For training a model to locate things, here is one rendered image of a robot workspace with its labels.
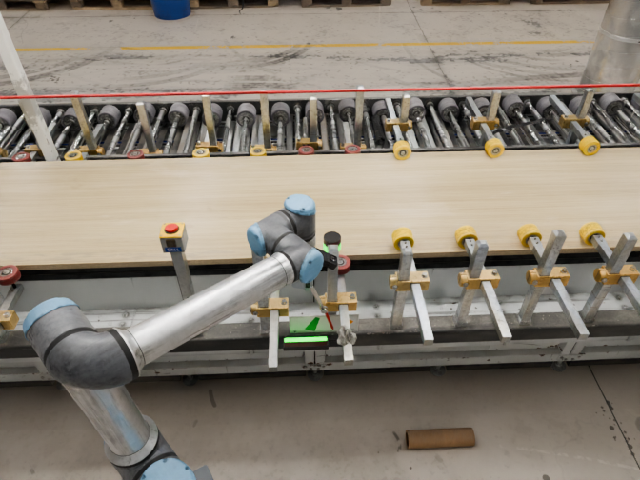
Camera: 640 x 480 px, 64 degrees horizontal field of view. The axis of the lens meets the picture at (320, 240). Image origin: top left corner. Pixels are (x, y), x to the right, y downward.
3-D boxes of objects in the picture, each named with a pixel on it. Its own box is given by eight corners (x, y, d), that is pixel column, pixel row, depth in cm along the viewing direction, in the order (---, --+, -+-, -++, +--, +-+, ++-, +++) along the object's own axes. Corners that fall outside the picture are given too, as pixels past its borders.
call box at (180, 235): (186, 254, 163) (181, 236, 158) (163, 254, 163) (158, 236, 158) (189, 239, 168) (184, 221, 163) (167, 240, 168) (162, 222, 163)
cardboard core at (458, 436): (476, 441, 228) (410, 444, 227) (472, 449, 233) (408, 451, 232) (471, 424, 233) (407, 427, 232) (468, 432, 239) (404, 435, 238)
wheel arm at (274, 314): (278, 373, 170) (277, 366, 167) (268, 373, 170) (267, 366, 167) (280, 278, 202) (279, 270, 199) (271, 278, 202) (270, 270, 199)
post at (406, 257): (398, 340, 202) (413, 252, 170) (390, 340, 202) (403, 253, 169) (397, 333, 204) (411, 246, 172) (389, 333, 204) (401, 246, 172)
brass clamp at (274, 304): (289, 317, 187) (288, 309, 184) (251, 319, 187) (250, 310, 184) (289, 305, 192) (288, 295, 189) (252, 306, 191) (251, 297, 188)
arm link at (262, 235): (267, 243, 133) (302, 222, 139) (240, 222, 139) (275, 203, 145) (269, 269, 139) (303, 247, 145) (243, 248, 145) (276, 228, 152)
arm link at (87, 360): (64, 389, 92) (330, 246, 131) (37, 348, 99) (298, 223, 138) (77, 426, 99) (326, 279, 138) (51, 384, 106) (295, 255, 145)
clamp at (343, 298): (356, 310, 187) (357, 302, 184) (319, 312, 187) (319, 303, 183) (354, 299, 191) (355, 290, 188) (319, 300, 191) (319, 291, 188)
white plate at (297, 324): (357, 331, 195) (359, 314, 189) (290, 333, 194) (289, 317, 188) (357, 330, 196) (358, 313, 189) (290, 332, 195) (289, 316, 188)
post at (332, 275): (335, 339, 199) (338, 250, 167) (327, 339, 199) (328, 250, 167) (334, 331, 202) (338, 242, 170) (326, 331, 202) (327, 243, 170)
